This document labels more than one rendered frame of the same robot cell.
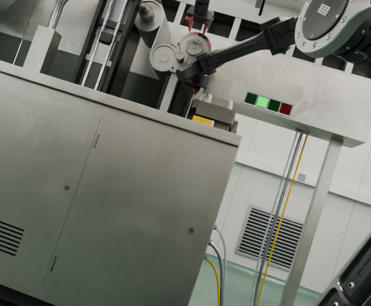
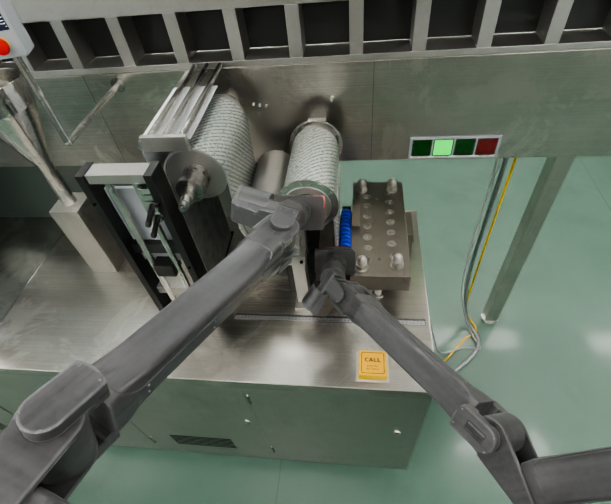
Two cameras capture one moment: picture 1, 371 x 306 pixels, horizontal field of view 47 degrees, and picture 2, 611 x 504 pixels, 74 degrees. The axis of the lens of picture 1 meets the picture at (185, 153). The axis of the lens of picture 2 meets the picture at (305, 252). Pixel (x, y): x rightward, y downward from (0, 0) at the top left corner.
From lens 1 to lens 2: 165 cm
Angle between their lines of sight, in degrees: 51
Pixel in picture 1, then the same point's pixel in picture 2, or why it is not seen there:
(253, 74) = (416, 107)
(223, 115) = (393, 284)
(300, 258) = (517, 262)
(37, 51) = (83, 242)
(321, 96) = (556, 106)
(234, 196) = not seen: hidden behind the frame
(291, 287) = (507, 284)
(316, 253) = not seen: hidden behind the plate
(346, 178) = not seen: outside the picture
